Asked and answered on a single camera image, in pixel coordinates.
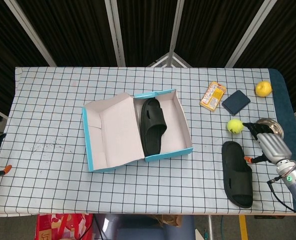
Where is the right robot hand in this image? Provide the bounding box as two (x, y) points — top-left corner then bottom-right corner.
(242, 121), (293, 166)

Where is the white grid tablecloth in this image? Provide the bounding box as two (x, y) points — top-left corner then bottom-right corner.
(0, 66), (292, 216)

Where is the triangular metal screen foot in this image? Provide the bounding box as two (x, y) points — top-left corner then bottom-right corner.
(147, 51), (192, 68)

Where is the yellow lemon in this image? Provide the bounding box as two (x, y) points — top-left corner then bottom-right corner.
(255, 80), (273, 98)

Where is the red patterned bag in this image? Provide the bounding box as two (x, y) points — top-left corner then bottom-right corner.
(36, 213), (95, 240)

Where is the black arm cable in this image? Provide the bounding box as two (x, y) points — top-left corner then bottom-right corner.
(266, 174), (296, 216)

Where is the black slipper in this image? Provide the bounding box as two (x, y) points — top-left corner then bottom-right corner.
(221, 141), (253, 209)
(140, 97), (168, 156)

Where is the brown paper bag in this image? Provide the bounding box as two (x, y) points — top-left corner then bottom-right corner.
(151, 214), (182, 227)

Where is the yellow retail blister package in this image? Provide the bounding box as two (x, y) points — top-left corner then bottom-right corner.
(199, 81), (227, 112)

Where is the dark blue wallet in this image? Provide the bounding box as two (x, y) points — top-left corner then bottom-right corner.
(221, 90), (251, 116)

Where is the metal table leg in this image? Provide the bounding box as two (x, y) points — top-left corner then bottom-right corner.
(207, 214), (215, 240)

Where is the stainless steel bowl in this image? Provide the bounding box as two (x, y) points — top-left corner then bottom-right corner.
(255, 118), (284, 141)

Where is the white screen frame post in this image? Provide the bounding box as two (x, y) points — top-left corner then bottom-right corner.
(168, 0), (186, 67)
(225, 0), (276, 68)
(4, 0), (57, 67)
(105, 0), (126, 67)

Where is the dark blue table pad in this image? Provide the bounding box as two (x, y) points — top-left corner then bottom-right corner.
(267, 68), (296, 213)

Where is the light blue shoe box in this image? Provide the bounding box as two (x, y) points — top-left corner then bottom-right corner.
(82, 88), (194, 173)

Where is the yellow tennis ball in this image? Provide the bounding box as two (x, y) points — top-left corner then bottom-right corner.
(227, 118), (244, 135)

